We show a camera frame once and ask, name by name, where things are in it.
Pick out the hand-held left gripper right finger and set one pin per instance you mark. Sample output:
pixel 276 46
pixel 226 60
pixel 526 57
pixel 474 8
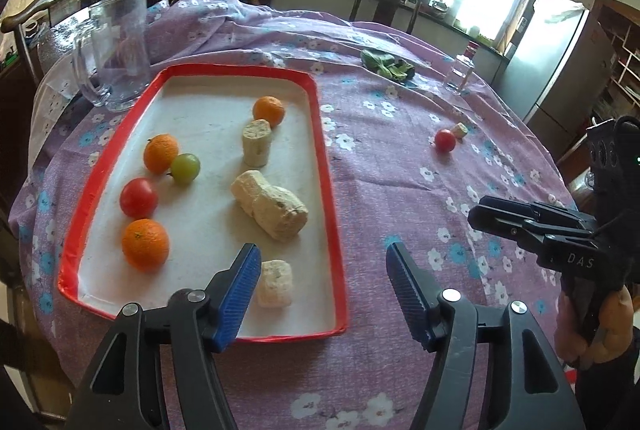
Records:
pixel 405 290

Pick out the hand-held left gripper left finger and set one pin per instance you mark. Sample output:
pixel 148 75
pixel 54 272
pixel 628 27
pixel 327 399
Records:
pixel 240 295

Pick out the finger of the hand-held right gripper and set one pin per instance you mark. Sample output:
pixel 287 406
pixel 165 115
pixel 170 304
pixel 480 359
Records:
pixel 515 207
pixel 500 225

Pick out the red cherry tomato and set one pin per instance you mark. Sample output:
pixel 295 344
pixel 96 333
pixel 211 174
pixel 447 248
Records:
pixel 444 141

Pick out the large orange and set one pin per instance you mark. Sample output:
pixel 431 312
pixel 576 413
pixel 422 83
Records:
pixel 145 244

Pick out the green tomato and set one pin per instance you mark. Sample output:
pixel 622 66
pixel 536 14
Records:
pixel 185 168

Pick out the small orange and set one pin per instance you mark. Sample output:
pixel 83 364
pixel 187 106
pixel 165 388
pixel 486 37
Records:
pixel 269 111
pixel 161 154

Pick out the red-rimmed white tray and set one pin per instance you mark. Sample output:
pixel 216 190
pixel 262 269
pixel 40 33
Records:
pixel 210 110

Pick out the person's right hand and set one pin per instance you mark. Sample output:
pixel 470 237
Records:
pixel 617 320

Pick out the purple floral tablecloth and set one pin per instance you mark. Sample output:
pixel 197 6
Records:
pixel 400 190

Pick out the small clear glass bottle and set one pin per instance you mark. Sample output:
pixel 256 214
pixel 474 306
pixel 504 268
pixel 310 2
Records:
pixel 459 75

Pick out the silver refrigerator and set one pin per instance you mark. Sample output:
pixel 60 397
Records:
pixel 560 60

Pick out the red capped bottle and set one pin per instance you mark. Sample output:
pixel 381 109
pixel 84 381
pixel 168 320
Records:
pixel 471 50

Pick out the wooden shelf cabinet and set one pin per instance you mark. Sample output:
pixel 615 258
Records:
pixel 620 60

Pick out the green leaf vegetable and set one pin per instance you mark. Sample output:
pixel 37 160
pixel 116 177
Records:
pixel 387 66

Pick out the dark wooden chair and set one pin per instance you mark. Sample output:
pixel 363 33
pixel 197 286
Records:
pixel 35 10
pixel 387 5

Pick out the white floral cloth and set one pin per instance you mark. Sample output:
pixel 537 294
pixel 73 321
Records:
pixel 52 95

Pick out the clear glass mug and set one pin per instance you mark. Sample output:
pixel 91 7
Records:
pixel 122 45

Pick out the silver glittery cloth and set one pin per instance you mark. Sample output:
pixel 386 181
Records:
pixel 65 45

